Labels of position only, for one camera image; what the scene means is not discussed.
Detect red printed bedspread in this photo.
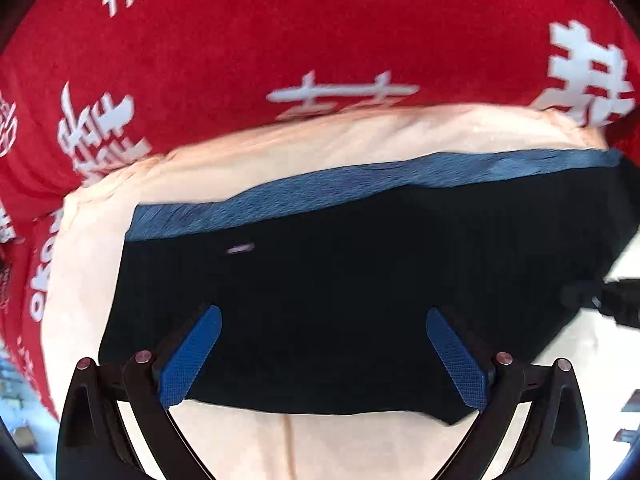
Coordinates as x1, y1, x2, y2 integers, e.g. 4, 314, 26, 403
0, 0, 640, 423

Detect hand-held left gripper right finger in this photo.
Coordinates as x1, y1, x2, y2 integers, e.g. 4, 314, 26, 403
426, 307, 589, 480

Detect black pants with blue waistband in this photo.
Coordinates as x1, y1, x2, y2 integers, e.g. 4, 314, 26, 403
98, 148, 640, 427

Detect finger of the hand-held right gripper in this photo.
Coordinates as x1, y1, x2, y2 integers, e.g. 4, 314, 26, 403
561, 277, 640, 329

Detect cream padded cushion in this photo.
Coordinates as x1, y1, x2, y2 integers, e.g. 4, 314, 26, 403
39, 102, 640, 480

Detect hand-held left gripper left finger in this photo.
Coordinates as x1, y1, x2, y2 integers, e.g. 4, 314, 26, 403
56, 304, 223, 480

